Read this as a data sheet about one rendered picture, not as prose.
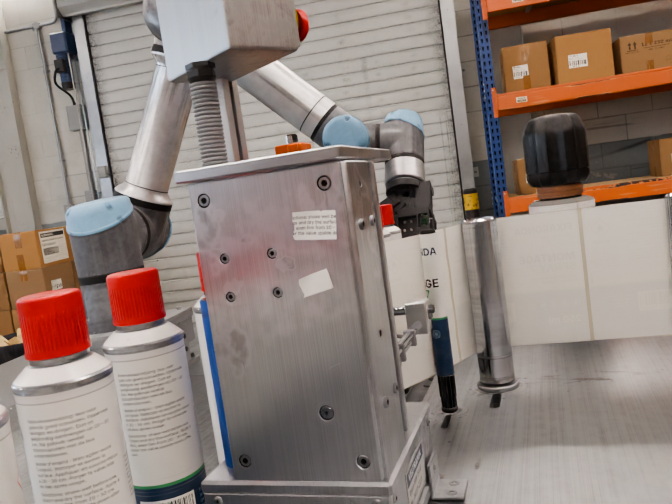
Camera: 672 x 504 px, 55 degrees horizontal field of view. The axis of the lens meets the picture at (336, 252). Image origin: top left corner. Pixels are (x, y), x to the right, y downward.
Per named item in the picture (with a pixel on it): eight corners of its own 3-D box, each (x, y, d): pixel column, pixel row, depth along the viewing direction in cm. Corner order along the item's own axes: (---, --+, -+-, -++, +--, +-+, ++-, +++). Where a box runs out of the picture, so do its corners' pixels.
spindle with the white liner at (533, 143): (613, 339, 83) (589, 106, 80) (541, 343, 85) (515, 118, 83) (606, 322, 91) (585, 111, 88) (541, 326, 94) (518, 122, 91)
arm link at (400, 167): (379, 159, 118) (391, 180, 126) (379, 181, 117) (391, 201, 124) (419, 153, 116) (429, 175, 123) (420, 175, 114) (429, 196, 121)
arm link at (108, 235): (64, 281, 112) (47, 205, 110) (99, 270, 125) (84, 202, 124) (128, 270, 110) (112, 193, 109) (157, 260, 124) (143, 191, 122)
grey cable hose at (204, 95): (234, 243, 74) (205, 58, 72) (207, 246, 75) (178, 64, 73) (247, 240, 77) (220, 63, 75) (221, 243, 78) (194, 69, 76)
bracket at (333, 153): (340, 158, 36) (337, 141, 36) (172, 184, 40) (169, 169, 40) (392, 159, 49) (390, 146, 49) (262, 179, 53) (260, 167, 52)
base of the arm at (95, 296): (151, 324, 110) (140, 268, 110) (65, 339, 110) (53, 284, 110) (172, 308, 126) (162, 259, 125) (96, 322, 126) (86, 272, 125)
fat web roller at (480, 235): (519, 392, 68) (498, 217, 66) (475, 394, 69) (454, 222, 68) (520, 378, 72) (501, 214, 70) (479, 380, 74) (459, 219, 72)
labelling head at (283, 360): (403, 579, 38) (344, 150, 36) (213, 567, 42) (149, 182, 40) (439, 472, 51) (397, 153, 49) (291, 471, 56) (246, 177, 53)
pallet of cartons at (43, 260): (62, 402, 421) (30, 230, 411) (-52, 413, 434) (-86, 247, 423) (141, 353, 540) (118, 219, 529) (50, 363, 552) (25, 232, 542)
